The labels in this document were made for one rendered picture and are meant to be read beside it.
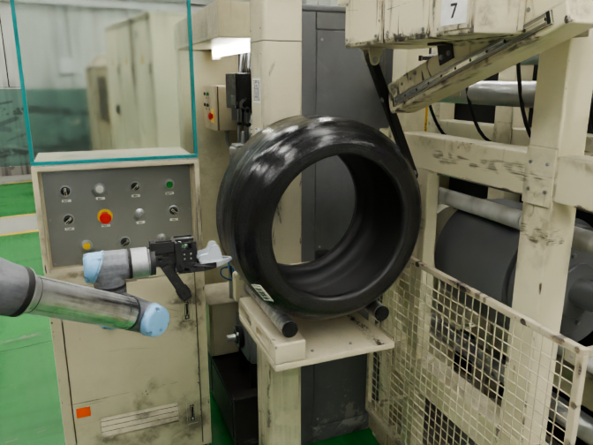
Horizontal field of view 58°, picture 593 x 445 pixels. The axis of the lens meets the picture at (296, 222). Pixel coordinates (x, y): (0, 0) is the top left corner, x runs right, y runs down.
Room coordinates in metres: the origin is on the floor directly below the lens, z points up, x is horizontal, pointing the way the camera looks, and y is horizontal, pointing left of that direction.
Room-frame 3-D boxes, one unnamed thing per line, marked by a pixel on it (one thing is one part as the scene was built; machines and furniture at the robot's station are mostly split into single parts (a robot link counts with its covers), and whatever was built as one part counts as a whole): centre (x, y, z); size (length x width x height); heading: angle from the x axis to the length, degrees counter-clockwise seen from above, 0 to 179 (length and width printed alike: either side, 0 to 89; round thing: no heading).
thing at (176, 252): (1.31, 0.31, 1.11); 0.12 x 0.08 x 0.09; 111
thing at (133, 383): (2.02, 0.68, 0.63); 0.56 x 0.41 x 1.27; 112
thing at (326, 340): (1.53, -0.05, 0.80); 0.37 x 0.36 x 0.02; 112
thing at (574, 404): (1.44, -0.44, 0.65); 0.90 x 0.02 x 0.70; 22
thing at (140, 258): (1.28, 0.39, 1.10); 0.08 x 0.05 x 0.08; 21
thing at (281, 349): (1.48, 0.08, 0.84); 0.36 x 0.09 x 0.06; 22
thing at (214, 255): (1.33, 0.21, 1.10); 0.09 x 0.03 x 0.06; 111
